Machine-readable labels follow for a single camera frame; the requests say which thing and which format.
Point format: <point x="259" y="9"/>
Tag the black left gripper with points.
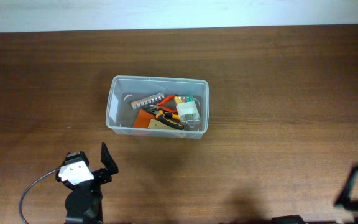
<point x="105" y="176"/>

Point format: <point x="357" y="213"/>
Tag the orange scraper wooden handle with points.
<point x="144" y="120"/>

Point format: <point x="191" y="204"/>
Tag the orange bit holder strip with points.
<point x="147" y="101"/>

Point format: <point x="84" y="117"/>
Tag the orange black combination pliers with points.
<point x="167" y="116"/>

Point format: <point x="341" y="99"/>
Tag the red black side cutters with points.
<point x="160" y="105"/>

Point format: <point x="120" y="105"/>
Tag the clear screwdriver set pack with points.
<point x="187" y="111"/>

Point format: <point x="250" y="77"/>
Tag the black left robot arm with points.
<point x="84" y="203"/>

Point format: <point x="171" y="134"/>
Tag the clear plastic container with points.
<point x="120" y="116"/>

